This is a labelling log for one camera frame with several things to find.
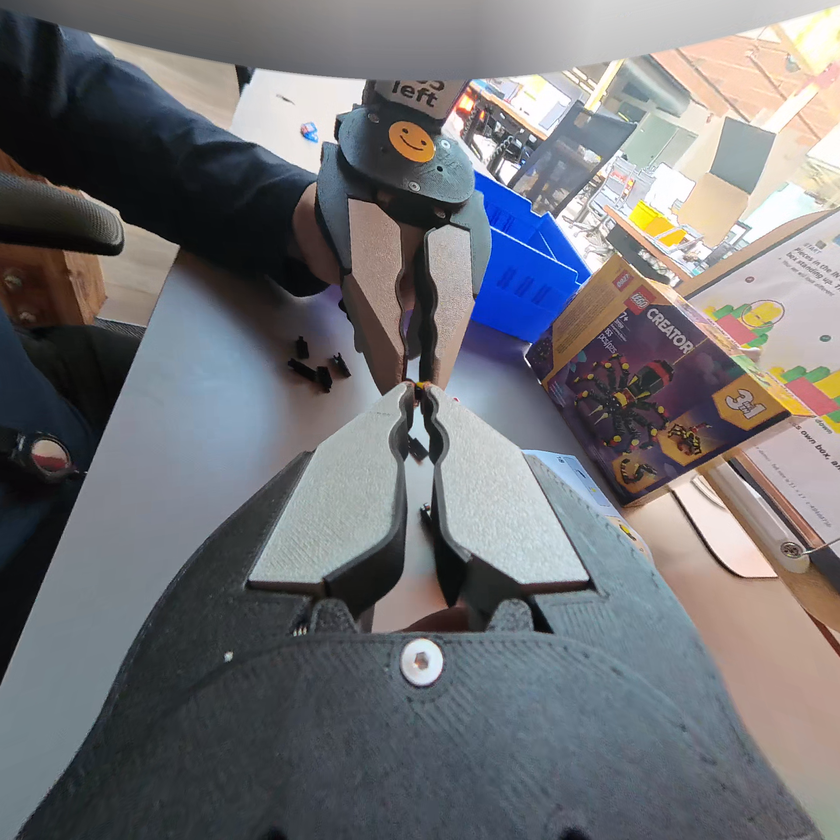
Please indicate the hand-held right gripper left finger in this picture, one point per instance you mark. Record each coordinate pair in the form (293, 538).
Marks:
(328, 512)

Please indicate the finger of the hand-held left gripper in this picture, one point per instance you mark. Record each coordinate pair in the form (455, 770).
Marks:
(374, 275)
(453, 289)

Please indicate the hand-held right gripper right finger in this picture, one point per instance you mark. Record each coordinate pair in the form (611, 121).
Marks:
(512, 512)

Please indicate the black and yellow lego assembly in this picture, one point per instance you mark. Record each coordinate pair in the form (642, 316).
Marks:
(416, 447)

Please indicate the person's left forearm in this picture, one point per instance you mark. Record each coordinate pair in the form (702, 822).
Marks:
(164, 151)

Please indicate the lego instruction booklet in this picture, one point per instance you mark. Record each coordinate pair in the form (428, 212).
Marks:
(594, 482)

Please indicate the lego set box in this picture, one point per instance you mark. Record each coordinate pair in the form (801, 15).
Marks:
(643, 380)

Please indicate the lego figure instruction board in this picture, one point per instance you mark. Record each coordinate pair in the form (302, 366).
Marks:
(787, 315)

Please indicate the person's left hand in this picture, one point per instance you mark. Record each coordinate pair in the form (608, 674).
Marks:
(308, 236)

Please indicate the small blue packet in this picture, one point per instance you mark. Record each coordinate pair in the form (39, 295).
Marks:
(308, 130)

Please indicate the blue plastic bin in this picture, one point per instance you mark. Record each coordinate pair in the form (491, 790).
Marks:
(525, 275)

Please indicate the black mesh panel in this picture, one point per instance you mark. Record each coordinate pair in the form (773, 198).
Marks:
(571, 151)

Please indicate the yellow bin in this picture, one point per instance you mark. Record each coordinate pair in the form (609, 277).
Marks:
(649, 216)

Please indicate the cardboard box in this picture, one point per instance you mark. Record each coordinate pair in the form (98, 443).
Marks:
(712, 203)

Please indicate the person's dark clothed body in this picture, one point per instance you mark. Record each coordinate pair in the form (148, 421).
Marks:
(33, 544)

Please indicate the wooden block with screws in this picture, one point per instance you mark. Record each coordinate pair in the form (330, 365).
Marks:
(59, 289)

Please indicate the black chair armrest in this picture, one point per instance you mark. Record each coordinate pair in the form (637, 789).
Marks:
(59, 216)

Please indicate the dark rectangular panel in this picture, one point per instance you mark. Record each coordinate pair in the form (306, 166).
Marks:
(745, 154)

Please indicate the white rounded base plate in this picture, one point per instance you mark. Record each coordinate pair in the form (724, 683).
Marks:
(728, 531)

